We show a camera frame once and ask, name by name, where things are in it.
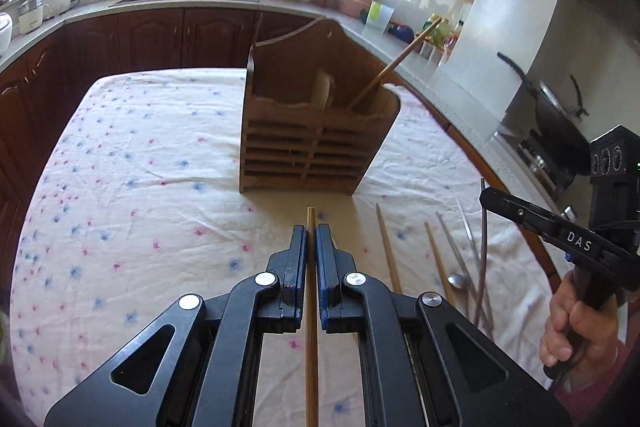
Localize white rice cooker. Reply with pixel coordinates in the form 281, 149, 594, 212
0, 12, 14, 58

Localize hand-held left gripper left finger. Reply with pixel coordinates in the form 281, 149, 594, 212
44, 224, 308, 427

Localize person's right hand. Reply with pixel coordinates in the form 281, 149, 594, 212
539, 274, 621, 369

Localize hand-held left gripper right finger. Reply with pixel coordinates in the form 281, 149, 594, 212
315, 223, 574, 427

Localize gas stove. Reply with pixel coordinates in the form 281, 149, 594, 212
515, 127, 581, 202

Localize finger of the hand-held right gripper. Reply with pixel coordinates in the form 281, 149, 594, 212
478, 186, 627, 266

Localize pale wooden spoon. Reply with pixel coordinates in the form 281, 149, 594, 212
312, 71, 335, 108

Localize small white appliance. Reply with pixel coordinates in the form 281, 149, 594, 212
17, 0, 51, 33

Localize wooden utensil holder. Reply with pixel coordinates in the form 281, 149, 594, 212
240, 18, 402, 196

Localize wooden lower cabinets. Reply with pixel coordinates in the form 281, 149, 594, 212
0, 4, 322, 228

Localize cooking oil bottle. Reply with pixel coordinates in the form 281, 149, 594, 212
427, 14, 451, 48

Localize wooden chopstick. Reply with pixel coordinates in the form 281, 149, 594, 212
375, 202, 403, 294
305, 206, 319, 427
424, 221, 457, 306
346, 17, 444, 111

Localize black wok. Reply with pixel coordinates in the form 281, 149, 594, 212
496, 52, 591, 152

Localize green and white jug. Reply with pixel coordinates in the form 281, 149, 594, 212
366, 1, 396, 30

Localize curved metal chopstick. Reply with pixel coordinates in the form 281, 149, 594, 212
474, 178, 490, 324

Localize floral white tablecloth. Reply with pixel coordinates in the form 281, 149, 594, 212
10, 68, 556, 427

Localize pink basin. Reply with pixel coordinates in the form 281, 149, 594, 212
336, 0, 374, 18

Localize row of seasoning jars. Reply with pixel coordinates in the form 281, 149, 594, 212
419, 39, 451, 63

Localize metal spoon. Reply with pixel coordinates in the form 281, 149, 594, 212
446, 272, 472, 315

